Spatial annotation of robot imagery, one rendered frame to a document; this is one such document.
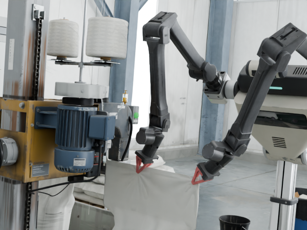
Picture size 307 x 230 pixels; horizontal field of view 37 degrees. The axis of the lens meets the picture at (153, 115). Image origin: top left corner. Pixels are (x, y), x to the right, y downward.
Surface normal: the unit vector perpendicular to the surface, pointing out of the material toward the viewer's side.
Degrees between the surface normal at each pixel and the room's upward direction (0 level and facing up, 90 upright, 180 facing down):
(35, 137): 90
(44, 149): 90
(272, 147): 130
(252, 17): 90
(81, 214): 90
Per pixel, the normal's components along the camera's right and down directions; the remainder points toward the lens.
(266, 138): -0.50, 0.64
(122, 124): 0.80, 0.09
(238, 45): -0.59, 0.00
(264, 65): -0.87, 0.07
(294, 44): 0.43, 0.59
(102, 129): -0.22, 0.04
